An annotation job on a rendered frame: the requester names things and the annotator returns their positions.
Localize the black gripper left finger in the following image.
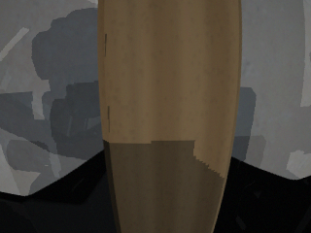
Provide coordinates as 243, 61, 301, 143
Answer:
0, 149, 118, 233

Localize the tan wooden board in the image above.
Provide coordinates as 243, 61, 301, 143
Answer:
97, 0, 242, 233

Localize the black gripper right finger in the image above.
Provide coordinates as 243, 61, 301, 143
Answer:
213, 158, 311, 233

